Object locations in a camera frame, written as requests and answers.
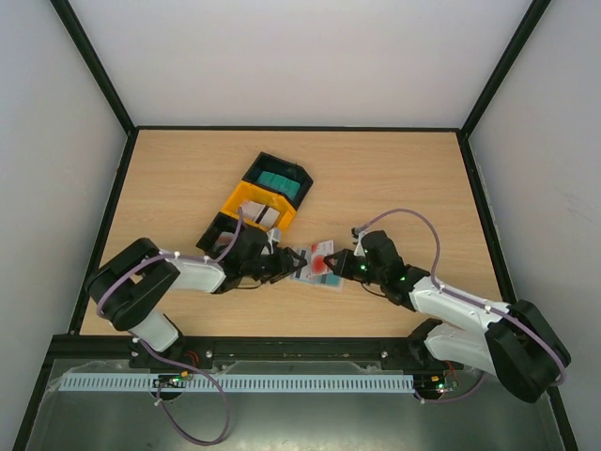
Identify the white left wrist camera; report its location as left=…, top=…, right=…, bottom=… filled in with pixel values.
left=267, top=227, right=282, bottom=246

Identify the green card stack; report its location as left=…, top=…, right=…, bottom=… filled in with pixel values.
left=256, top=171, right=301, bottom=200

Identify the green VIP card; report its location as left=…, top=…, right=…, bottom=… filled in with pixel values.
left=311, top=273, right=344, bottom=290

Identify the yellow bin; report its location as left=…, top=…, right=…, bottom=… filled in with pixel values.
left=220, top=181, right=297, bottom=231

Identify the white pink card stack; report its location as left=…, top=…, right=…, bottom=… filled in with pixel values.
left=238, top=200, right=280, bottom=228

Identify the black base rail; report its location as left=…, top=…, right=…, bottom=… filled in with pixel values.
left=44, top=334, right=478, bottom=374

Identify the red white card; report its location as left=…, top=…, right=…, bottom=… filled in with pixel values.
left=309, top=240, right=334, bottom=279

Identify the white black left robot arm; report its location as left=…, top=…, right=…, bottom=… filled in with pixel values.
left=85, top=225, right=307, bottom=353

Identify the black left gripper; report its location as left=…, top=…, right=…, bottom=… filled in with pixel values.
left=242, top=247, right=307, bottom=284

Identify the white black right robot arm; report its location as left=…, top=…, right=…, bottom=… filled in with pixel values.
left=324, top=250, right=571, bottom=403

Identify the black bin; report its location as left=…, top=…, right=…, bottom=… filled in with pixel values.
left=242, top=152, right=314, bottom=210
left=195, top=212, right=239, bottom=258

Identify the beige card holder wallet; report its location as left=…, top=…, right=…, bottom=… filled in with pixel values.
left=288, top=247, right=344, bottom=291

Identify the black enclosure frame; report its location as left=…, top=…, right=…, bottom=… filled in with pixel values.
left=9, top=0, right=579, bottom=451

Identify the grey slotted cable duct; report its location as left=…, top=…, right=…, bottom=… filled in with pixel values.
left=58, top=373, right=414, bottom=394

